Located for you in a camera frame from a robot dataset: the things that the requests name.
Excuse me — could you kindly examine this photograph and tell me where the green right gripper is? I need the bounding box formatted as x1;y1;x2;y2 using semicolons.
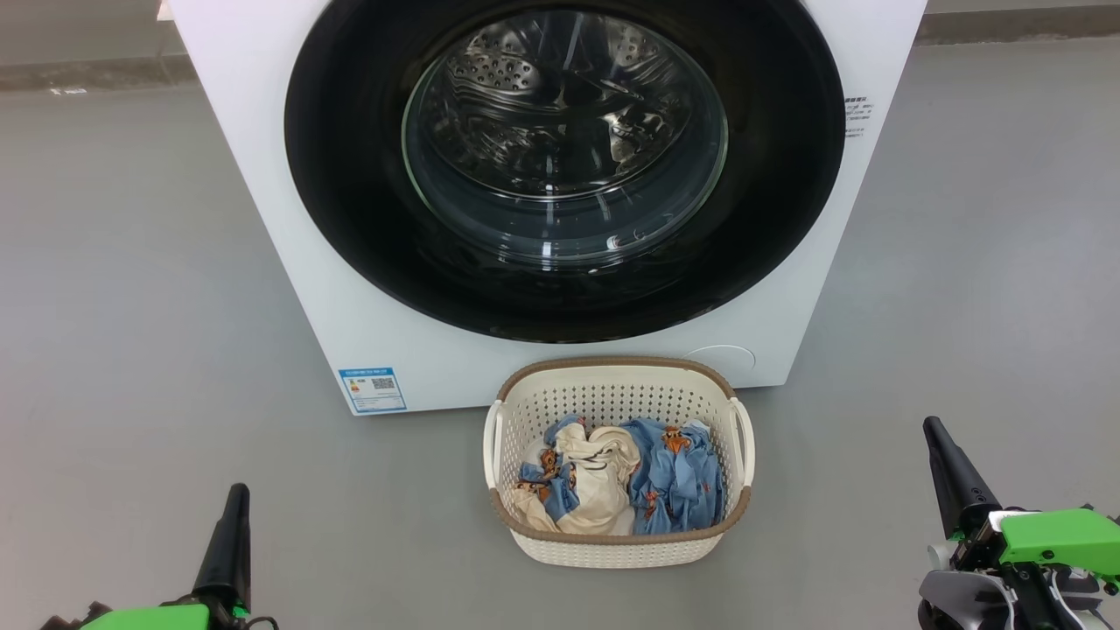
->
923;416;1120;630

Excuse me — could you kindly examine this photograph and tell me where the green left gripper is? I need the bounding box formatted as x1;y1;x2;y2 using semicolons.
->
39;483;281;630

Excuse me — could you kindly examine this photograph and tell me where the black washing machine door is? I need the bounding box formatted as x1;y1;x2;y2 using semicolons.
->
284;0;847;344

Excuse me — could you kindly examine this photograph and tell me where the cream and blue garment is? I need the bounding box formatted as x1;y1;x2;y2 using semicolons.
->
512;416;644;536

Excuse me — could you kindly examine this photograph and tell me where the cream basket with brown rim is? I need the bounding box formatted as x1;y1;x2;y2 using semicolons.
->
482;356;755;569

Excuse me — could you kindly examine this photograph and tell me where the white front-load washing machine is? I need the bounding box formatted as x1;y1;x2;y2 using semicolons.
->
166;0;928;417

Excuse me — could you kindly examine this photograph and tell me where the round drain filter cover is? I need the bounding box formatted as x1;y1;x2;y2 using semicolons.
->
687;345;756;374

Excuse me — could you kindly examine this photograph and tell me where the blue bear print garment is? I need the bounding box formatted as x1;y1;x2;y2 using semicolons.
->
621;418;725;535

